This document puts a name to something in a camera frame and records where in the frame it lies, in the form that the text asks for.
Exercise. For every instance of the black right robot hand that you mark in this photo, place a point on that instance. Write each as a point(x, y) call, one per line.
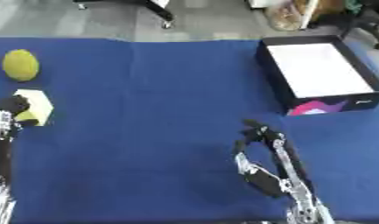
point(263, 180)

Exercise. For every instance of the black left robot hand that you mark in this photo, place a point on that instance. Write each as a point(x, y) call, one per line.
point(4, 105)

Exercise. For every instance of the pale yellow block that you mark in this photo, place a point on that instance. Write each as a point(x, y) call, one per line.
point(40, 105)

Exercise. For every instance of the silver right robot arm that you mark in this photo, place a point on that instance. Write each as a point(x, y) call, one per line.
point(309, 212)

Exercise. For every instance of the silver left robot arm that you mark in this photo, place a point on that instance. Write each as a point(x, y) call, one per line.
point(1, 204)

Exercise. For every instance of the black box with white inside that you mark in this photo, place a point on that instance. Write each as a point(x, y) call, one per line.
point(320, 70)

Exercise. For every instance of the yellow-green round toy fruit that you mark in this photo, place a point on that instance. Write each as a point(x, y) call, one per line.
point(20, 64)

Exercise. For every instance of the tan bag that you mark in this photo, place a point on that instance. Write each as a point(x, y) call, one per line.
point(285, 17)

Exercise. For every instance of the white board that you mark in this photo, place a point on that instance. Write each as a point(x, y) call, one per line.
point(309, 11)

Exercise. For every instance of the black wheeled stand leg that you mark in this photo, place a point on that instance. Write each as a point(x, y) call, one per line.
point(157, 9)

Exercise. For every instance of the black chair leg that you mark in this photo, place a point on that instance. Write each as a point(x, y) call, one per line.
point(368, 24)

